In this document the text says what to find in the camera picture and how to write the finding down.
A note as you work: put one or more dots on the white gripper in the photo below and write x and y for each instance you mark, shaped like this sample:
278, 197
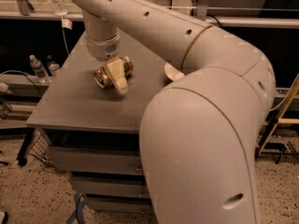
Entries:
102, 50

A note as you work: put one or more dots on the orange soda can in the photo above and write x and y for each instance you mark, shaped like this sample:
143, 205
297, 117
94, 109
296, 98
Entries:
104, 81

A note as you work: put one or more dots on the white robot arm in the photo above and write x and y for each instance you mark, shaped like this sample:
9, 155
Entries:
197, 135

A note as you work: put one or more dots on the white paper bowl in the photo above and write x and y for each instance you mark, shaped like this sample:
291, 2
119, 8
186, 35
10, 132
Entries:
172, 72

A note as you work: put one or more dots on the dark-capped water bottle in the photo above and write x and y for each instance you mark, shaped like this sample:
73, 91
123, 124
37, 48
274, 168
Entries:
53, 66

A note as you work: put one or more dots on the grey drawer cabinet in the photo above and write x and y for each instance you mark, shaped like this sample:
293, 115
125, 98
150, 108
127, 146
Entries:
92, 133

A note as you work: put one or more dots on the clear water bottle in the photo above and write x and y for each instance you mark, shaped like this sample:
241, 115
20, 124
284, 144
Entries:
39, 70

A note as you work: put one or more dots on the grey metal railing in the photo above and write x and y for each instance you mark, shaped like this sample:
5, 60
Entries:
226, 13

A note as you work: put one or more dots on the wire mesh basket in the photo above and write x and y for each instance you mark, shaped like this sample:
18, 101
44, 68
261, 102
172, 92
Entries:
38, 150

